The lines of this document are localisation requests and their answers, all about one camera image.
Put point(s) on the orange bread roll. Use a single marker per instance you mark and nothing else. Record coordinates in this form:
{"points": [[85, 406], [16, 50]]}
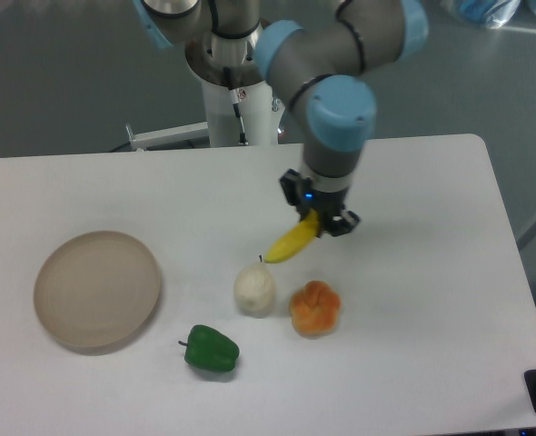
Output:
{"points": [[315, 309]]}

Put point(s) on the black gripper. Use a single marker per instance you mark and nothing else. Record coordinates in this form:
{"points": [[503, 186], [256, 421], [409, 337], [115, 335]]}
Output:
{"points": [[300, 194]]}

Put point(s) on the white pear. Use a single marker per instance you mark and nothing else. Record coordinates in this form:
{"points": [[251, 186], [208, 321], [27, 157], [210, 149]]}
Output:
{"points": [[254, 289]]}

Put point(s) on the beige round plate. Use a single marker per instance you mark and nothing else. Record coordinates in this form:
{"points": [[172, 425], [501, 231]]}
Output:
{"points": [[97, 290]]}

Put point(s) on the clear blue plastic bag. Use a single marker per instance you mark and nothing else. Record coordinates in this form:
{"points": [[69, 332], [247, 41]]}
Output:
{"points": [[489, 14]]}

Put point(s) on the green bell pepper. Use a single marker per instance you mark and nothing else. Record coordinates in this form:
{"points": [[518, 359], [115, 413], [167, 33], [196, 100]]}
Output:
{"points": [[209, 350]]}

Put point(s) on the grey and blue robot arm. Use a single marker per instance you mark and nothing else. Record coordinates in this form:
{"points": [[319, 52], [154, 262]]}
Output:
{"points": [[317, 76]]}

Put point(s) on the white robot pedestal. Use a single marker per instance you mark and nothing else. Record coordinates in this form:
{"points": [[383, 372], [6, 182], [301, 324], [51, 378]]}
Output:
{"points": [[240, 107]]}

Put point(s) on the yellow banana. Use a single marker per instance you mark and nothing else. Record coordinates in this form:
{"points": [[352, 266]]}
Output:
{"points": [[295, 240]]}

